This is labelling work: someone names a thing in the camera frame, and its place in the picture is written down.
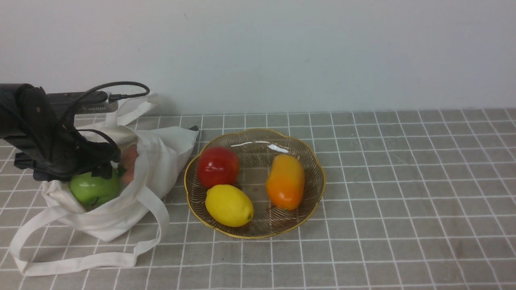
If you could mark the yellow lemon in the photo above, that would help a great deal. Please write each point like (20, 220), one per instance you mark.
(229, 205)

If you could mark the white cloth tote bag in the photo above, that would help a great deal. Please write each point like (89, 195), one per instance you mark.
(162, 155)

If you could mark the orange mango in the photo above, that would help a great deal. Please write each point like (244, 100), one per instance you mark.
(285, 183)

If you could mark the green apple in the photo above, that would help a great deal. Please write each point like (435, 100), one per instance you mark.
(92, 192)

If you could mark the pink peach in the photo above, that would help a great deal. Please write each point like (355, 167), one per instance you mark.
(126, 167)

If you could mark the red apple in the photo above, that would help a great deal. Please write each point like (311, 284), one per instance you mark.
(217, 165)

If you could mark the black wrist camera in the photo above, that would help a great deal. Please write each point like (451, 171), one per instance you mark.
(94, 103)

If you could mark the gold-rimmed glass fruit bowl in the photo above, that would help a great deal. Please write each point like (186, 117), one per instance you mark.
(256, 148)

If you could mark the grey checked tablecloth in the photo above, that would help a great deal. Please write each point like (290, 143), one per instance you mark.
(415, 200)

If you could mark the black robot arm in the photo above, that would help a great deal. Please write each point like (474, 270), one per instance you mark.
(7, 117)

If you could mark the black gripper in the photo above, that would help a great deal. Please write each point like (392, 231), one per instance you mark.
(52, 146)

